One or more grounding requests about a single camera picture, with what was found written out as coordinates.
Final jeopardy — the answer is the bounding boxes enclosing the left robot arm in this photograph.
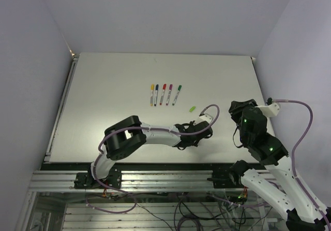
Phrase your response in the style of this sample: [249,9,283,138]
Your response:
[87,114,215,188]

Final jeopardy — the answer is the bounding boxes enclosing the blue-end white pen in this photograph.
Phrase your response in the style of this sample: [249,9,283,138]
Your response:
[154,90,158,107]

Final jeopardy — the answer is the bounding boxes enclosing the red-end white pen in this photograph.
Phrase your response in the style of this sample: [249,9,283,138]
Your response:
[159,89,166,105]

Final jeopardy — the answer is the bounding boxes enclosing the green-end white pen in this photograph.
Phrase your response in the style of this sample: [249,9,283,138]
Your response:
[172,90,180,106]

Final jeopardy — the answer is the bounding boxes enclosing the aluminium frame rail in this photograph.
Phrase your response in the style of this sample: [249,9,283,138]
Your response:
[28,170,302,193]

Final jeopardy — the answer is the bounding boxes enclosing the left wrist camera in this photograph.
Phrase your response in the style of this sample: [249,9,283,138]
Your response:
[199,113,214,123]

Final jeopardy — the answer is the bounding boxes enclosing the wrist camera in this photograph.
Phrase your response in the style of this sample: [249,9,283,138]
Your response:
[199,113,214,123]
[257,97,281,118]

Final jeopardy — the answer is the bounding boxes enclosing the loose cables under table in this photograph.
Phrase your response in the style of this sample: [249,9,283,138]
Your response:
[85,188,282,231]

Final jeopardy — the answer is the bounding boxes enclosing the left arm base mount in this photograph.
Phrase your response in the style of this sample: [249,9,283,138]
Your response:
[74,166,122,190]

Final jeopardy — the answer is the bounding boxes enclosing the light green pen cap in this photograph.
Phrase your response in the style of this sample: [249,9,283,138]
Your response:
[189,106,196,112]

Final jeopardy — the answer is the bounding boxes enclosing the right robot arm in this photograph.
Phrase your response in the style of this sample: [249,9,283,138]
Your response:
[228,98,330,230]

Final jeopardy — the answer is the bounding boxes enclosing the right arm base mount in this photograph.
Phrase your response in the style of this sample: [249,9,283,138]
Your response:
[207,160,252,189]

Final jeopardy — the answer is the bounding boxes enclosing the purple-end white pen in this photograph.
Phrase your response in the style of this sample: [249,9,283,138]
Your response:
[166,90,172,106]

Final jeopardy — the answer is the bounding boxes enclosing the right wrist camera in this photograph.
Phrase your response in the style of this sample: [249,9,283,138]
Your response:
[257,97,281,118]

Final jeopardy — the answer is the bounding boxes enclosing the yellow-end white pen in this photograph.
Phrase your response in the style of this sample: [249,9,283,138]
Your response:
[150,90,154,106]

